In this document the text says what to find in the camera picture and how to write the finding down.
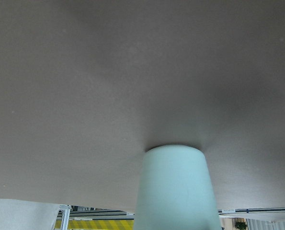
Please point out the mint green cup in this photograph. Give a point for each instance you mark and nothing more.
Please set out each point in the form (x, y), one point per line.
(175, 191)

